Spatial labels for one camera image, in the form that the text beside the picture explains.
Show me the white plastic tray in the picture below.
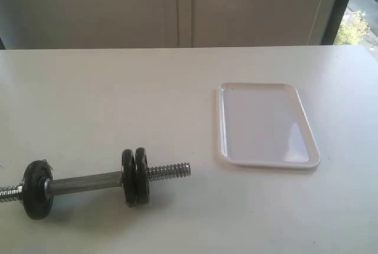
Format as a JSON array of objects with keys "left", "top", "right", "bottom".
[{"left": 217, "top": 83, "right": 321, "bottom": 170}]

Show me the chrome dumbbell bar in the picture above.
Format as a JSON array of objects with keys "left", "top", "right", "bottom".
[{"left": 0, "top": 162, "right": 191, "bottom": 204}]

